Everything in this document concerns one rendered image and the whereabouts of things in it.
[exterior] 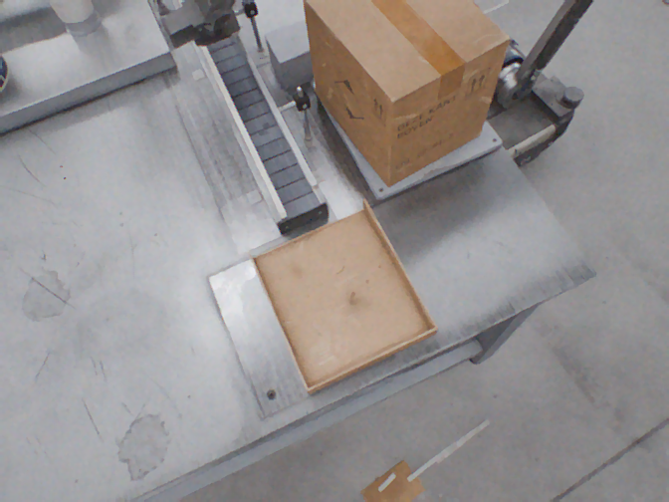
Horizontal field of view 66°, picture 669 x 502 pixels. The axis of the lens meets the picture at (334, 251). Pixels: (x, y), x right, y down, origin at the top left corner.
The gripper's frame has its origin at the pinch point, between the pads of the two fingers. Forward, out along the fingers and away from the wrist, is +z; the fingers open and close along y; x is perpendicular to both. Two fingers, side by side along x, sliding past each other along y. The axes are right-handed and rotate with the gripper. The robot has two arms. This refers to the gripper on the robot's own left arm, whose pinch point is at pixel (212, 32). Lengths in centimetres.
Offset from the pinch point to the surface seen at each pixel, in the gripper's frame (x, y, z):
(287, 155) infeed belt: 30.8, -2.8, -17.5
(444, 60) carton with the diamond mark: 25, -30, -44
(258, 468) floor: 121, 39, 23
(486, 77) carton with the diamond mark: 30, -39, -39
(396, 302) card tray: 63, -9, -38
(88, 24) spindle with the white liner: -14.6, 26.0, 17.3
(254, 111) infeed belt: 19.6, -1.0, -8.4
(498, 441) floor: 140, -34, 6
